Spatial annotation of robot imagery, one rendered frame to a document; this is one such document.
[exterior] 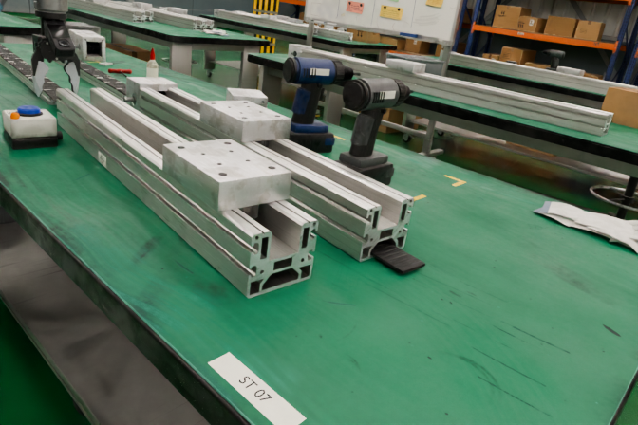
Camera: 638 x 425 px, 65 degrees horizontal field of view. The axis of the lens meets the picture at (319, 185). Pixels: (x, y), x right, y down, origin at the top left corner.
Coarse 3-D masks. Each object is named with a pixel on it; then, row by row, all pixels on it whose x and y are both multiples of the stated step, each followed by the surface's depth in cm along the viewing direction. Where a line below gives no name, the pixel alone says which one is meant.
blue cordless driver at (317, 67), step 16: (288, 64) 112; (304, 64) 111; (320, 64) 113; (336, 64) 116; (288, 80) 112; (304, 80) 112; (320, 80) 114; (336, 80) 117; (304, 96) 115; (320, 96) 118; (304, 112) 116; (304, 128) 116; (320, 128) 119; (304, 144) 117; (320, 144) 119
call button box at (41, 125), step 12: (12, 120) 94; (24, 120) 95; (36, 120) 96; (48, 120) 98; (12, 132) 95; (24, 132) 96; (36, 132) 97; (48, 132) 99; (60, 132) 103; (12, 144) 95; (24, 144) 96; (36, 144) 98; (48, 144) 99
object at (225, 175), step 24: (168, 144) 71; (192, 144) 72; (216, 144) 74; (240, 144) 75; (168, 168) 70; (192, 168) 64; (216, 168) 64; (240, 168) 65; (264, 168) 66; (192, 192) 65; (216, 192) 60; (240, 192) 62; (264, 192) 65; (288, 192) 67
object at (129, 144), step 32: (64, 96) 107; (96, 96) 113; (64, 128) 111; (96, 128) 96; (128, 128) 101; (160, 128) 92; (128, 160) 83; (160, 160) 76; (160, 192) 74; (192, 224) 70; (224, 224) 61; (256, 224) 59; (288, 224) 63; (224, 256) 62; (256, 256) 58; (288, 256) 61; (256, 288) 61
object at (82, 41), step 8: (80, 40) 198; (88, 40) 198; (96, 40) 200; (104, 40) 202; (80, 48) 200; (88, 48) 201; (96, 48) 203; (104, 48) 203; (80, 56) 201; (88, 56) 200; (96, 56) 203; (104, 56) 204
